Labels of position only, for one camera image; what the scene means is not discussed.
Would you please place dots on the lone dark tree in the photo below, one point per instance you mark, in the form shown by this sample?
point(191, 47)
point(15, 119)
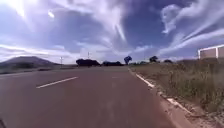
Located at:
point(127, 59)

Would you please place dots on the row of dark trees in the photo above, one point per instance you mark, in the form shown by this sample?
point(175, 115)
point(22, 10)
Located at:
point(88, 62)

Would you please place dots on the pole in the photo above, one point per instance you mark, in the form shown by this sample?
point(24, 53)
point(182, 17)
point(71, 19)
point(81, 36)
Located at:
point(61, 61)
point(88, 55)

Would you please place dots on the round dark tree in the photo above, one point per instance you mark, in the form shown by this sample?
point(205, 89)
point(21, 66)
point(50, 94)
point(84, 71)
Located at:
point(153, 59)

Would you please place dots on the reddish-brown asphalt road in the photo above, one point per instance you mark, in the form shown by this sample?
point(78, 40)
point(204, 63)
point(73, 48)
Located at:
point(93, 103)

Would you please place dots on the low dark tree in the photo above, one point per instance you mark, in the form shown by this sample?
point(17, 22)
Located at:
point(168, 61)

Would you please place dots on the distant dark hill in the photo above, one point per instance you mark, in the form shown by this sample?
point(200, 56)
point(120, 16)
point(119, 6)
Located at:
point(26, 61)

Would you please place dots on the dry grass verge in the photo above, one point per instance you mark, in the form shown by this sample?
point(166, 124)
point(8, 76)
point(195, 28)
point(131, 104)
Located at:
point(196, 83)

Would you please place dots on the flat grass verge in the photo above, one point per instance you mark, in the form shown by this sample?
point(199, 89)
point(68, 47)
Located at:
point(20, 70)

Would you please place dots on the white building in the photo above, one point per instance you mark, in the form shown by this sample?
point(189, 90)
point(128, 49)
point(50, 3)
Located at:
point(210, 52)

